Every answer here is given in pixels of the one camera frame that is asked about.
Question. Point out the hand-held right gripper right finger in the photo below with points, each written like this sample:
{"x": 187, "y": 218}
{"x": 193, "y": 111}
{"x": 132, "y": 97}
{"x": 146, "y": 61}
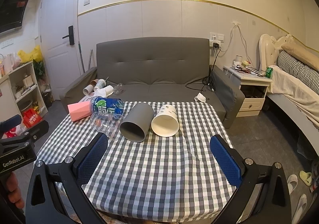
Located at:
{"x": 225, "y": 164}

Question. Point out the grey bed base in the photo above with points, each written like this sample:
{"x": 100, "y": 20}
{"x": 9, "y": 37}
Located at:
{"x": 286, "y": 114}

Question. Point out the red plastic bag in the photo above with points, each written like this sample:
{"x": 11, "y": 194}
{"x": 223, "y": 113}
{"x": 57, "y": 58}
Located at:
{"x": 32, "y": 118}

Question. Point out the beige pillow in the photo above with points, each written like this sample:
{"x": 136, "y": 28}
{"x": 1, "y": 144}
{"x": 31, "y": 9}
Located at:
{"x": 301, "y": 55}

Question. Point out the person's left hand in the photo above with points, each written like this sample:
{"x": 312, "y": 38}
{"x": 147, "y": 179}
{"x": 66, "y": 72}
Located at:
{"x": 13, "y": 190}

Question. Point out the clear plastic bottle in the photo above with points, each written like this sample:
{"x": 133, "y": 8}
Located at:
{"x": 119, "y": 88}

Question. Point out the white carved headboard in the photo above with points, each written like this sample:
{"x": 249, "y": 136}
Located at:
{"x": 268, "y": 52}

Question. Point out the clear plastic cup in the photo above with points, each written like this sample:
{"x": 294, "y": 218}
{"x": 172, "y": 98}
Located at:
{"x": 107, "y": 125}

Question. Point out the grey sofa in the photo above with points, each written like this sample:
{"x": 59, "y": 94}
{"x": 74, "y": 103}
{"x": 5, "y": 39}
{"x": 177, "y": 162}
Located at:
{"x": 154, "y": 64}

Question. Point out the beige blanket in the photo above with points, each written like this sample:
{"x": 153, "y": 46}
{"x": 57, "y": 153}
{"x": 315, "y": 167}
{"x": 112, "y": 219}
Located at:
{"x": 294, "y": 91}

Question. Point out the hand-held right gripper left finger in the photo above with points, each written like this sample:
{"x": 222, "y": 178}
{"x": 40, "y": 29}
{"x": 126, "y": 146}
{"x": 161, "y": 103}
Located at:
{"x": 91, "y": 157}

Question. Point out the grey checked pillow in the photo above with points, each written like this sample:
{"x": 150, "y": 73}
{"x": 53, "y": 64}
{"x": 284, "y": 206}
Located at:
{"x": 296, "y": 68}

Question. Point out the green drink can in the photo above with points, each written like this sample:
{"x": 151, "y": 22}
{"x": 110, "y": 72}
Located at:
{"x": 269, "y": 73}

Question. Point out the grey checked tablecloth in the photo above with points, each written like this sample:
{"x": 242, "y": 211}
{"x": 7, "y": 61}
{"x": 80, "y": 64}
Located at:
{"x": 154, "y": 166}

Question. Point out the white door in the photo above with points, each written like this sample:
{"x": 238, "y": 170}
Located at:
{"x": 57, "y": 64}

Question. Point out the white slipper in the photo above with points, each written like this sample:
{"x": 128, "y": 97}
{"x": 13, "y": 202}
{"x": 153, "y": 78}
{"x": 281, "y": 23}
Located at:
{"x": 292, "y": 182}
{"x": 300, "y": 207}

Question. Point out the brown paper cup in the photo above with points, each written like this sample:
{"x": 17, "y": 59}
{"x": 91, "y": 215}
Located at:
{"x": 94, "y": 82}

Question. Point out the white green printed cup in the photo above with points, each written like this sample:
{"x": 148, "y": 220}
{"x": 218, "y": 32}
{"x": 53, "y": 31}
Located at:
{"x": 100, "y": 83}

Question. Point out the yellow plastic bag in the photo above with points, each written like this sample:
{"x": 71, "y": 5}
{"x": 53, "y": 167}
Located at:
{"x": 31, "y": 54}

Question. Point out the white wall outlet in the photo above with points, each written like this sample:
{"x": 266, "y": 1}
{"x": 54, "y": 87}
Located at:
{"x": 216, "y": 37}

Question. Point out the black range hood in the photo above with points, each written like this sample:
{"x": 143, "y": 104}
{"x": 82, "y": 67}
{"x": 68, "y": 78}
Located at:
{"x": 12, "y": 12}

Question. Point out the white open shelf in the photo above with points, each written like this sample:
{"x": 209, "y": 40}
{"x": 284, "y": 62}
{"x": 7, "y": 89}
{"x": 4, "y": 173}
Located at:
{"x": 11, "y": 82}

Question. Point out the crumpled white cup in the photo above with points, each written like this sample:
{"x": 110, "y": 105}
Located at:
{"x": 107, "y": 90}

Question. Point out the white nightstand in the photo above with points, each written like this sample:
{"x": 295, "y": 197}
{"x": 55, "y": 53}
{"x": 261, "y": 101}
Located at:
{"x": 251, "y": 94}

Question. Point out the yellow-green slipper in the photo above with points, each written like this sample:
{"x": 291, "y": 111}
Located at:
{"x": 306, "y": 178}

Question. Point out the small white paper cup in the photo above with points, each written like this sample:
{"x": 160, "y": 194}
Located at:
{"x": 87, "y": 90}

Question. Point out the black charger plug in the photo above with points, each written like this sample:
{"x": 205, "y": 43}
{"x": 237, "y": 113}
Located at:
{"x": 216, "y": 45}

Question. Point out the pink faceted cup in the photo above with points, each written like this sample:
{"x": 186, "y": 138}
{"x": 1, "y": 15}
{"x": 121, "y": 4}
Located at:
{"x": 79, "y": 111}

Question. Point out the grey plastic cup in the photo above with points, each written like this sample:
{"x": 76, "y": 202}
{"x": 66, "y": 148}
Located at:
{"x": 137, "y": 121}

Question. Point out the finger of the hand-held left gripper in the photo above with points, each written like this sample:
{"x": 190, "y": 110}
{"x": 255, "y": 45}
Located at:
{"x": 10, "y": 122}
{"x": 37, "y": 129}

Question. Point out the white light switch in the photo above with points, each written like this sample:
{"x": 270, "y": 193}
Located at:
{"x": 86, "y": 1}

